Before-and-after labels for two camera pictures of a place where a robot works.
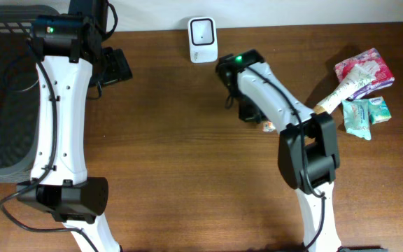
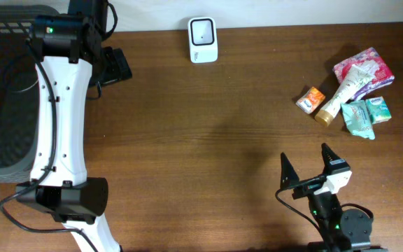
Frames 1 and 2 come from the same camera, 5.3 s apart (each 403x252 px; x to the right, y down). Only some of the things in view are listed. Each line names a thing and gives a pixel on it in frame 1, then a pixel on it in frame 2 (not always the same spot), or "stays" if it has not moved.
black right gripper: (250, 113) to (307, 185)
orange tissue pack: (268, 127) to (311, 101)
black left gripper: (119, 68) stays
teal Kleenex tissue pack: (378, 111) stays
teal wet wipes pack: (357, 117) stays
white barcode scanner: (203, 39) stays
